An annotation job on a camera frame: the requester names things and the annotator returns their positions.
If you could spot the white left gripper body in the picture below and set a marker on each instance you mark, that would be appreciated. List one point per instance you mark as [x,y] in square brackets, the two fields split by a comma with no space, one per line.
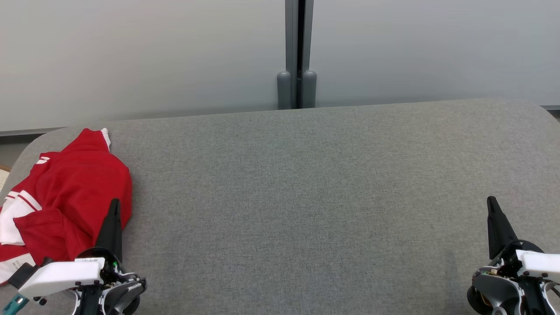
[61,275]

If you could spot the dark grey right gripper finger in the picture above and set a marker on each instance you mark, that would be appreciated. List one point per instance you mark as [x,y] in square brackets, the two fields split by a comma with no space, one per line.
[498,227]

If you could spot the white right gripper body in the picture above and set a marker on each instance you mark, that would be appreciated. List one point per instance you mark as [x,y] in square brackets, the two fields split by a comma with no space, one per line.
[540,264]

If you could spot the grey partition post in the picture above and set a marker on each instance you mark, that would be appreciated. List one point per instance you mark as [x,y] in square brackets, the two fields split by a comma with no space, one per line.
[292,39]

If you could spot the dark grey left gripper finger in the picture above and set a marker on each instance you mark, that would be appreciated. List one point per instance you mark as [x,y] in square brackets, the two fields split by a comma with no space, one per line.
[111,232]

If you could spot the grey cylindrical bumper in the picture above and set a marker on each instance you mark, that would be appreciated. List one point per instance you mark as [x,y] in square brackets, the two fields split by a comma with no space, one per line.
[284,89]
[309,87]

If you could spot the grey wall base rail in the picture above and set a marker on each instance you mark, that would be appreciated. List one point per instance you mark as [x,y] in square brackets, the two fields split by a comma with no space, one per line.
[551,107]
[26,131]

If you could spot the red white basketball jersey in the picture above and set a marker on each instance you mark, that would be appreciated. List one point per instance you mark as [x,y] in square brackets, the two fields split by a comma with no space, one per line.
[48,236]

